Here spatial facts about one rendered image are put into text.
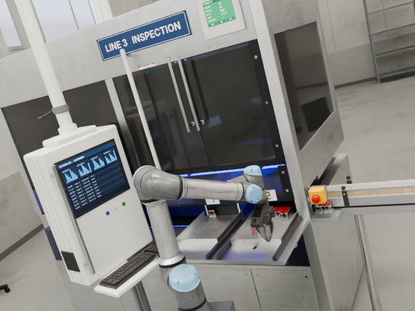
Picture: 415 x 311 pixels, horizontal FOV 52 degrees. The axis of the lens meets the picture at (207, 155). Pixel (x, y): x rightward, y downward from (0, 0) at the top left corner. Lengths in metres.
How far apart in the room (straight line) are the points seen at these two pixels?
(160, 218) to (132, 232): 0.82
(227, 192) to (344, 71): 9.80
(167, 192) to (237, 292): 1.21
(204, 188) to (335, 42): 9.83
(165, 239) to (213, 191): 0.29
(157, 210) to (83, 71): 1.19
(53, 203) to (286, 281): 1.31
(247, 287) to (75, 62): 1.66
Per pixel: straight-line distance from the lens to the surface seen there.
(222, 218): 2.49
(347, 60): 11.33
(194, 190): 1.64
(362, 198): 2.25
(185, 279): 1.71
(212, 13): 2.12
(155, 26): 2.29
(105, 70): 2.54
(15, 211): 6.29
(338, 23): 11.28
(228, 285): 2.67
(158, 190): 1.61
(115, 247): 2.50
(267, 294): 2.59
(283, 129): 2.09
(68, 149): 2.31
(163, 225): 1.77
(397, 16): 11.38
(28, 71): 2.99
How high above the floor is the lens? 1.82
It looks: 14 degrees down
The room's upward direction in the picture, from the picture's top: 16 degrees counter-clockwise
